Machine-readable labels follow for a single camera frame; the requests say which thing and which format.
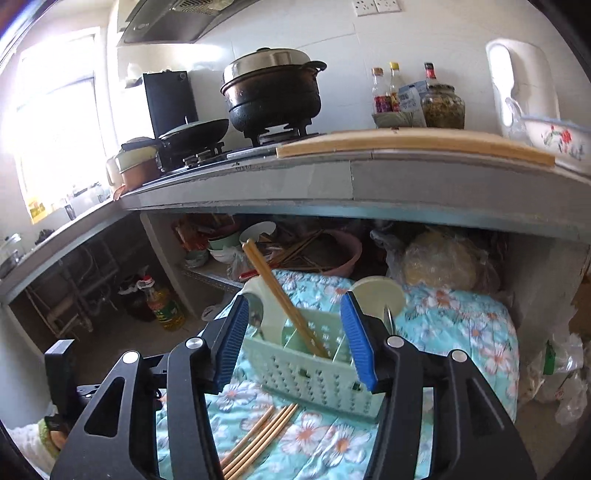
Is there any black stock pot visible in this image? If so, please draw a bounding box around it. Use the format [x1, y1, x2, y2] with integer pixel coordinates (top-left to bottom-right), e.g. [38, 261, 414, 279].
[221, 60, 328, 136]

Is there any wall socket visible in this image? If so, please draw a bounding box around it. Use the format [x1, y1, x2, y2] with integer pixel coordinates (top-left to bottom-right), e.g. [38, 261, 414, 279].
[352, 0, 402, 16]

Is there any white kitchen appliance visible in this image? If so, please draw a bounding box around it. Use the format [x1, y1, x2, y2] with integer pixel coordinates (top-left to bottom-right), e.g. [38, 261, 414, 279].
[485, 39, 560, 139]

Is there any floral quilted blanket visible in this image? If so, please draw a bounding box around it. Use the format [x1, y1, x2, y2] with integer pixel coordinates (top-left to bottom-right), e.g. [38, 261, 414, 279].
[154, 270, 520, 480]

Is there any mint green utensil holder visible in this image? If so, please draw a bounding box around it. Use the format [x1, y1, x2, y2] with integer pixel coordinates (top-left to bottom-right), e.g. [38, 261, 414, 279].
[240, 295, 398, 421]

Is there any black wok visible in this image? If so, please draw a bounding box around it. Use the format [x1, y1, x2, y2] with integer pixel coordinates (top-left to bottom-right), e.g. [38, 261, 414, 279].
[157, 117, 230, 151]

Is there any brown sauce bottle red label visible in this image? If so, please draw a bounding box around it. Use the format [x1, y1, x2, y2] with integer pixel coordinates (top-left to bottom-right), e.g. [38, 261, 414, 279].
[370, 68, 391, 115]

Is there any gas stove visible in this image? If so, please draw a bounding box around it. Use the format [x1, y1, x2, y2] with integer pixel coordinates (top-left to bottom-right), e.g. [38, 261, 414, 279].
[141, 121, 320, 188]

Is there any black appliance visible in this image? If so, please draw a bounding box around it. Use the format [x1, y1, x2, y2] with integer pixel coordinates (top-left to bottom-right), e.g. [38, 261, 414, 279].
[142, 69, 199, 136]

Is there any kitchen knife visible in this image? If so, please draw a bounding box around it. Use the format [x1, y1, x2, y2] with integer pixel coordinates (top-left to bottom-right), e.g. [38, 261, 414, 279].
[226, 144, 283, 161]

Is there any bundle of used chopsticks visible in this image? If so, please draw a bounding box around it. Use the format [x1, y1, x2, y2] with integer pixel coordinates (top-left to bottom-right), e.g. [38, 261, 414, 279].
[263, 231, 324, 271]

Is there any steel pot lid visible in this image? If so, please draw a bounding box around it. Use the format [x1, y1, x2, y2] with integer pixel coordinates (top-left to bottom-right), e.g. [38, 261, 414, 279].
[223, 47, 313, 84]

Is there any green bowl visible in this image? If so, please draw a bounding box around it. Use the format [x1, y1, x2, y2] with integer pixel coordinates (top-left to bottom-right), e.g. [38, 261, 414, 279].
[208, 231, 243, 252]

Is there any cooking oil bottle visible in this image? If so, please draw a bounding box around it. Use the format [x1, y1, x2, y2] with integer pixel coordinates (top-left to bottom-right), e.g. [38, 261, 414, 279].
[141, 274, 185, 332]

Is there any concrete kitchen counter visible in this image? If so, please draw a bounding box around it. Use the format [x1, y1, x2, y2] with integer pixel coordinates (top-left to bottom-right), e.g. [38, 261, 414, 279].
[0, 127, 591, 365]

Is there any floral enamel basin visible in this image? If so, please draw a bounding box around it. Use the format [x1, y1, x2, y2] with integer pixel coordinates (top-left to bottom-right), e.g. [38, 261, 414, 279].
[519, 114, 591, 174]

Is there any plastic bag with yellow contents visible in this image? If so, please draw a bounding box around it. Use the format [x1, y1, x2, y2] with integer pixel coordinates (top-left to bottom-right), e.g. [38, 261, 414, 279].
[399, 231, 478, 291]

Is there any wooden cutting board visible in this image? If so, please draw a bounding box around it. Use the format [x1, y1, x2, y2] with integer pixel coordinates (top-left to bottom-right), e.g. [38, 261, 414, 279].
[276, 129, 556, 168]

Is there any glass pickle jar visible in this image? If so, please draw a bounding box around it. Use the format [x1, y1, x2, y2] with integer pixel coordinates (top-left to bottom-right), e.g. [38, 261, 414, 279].
[421, 84, 466, 130]

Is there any yellow cap sauce bottle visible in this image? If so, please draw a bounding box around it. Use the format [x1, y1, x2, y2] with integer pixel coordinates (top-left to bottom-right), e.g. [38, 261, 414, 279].
[387, 62, 402, 114]

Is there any wooden chopstick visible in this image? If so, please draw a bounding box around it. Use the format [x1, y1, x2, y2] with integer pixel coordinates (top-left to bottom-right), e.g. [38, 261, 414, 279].
[223, 408, 286, 478]
[231, 406, 293, 480]
[242, 239, 324, 360]
[242, 405, 299, 480]
[247, 239, 331, 358]
[219, 405, 276, 469]

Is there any orange pot with green lid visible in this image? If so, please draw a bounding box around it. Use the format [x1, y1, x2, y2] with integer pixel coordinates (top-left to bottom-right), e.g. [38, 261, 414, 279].
[106, 137, 161, 191]

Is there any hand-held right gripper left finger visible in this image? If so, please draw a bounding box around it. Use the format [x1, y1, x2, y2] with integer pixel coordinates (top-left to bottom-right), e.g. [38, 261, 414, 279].
[50, 293, 250, 480]

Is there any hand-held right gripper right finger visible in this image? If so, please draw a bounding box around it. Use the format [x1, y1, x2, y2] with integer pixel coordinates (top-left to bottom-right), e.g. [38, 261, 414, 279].
[341, 292, 539, 480]

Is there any range hood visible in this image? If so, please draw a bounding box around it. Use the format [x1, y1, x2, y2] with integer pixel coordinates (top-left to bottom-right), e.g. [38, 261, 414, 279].
[116, 0, 259, 46]

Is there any white bowl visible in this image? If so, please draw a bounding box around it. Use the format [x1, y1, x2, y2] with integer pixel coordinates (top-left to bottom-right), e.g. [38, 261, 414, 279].
[239, 222, 277, 245]

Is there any blue white carton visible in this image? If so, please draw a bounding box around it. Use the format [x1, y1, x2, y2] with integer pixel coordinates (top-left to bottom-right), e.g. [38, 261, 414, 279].
[398, 80, 428, 127]

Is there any person's left forearm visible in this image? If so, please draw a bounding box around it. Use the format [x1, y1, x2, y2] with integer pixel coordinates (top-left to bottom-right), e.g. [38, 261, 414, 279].
[7, 415, 72, 478]

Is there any red plastic packet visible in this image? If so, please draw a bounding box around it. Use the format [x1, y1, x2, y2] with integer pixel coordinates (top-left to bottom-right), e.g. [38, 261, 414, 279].
[173, 217, 208, 252]

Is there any crumpled clear plastic bag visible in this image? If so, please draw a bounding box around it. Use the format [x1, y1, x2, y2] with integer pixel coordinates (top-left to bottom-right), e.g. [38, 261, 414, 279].
[531, 332, 591, 425]

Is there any window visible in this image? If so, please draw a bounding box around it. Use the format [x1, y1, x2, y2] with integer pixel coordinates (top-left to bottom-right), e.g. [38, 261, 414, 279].
[0, 28, 121, 222]

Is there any pink plastic basin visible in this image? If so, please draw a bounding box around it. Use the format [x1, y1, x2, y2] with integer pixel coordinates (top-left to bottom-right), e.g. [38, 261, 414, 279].
[277, 229, 363, 278]

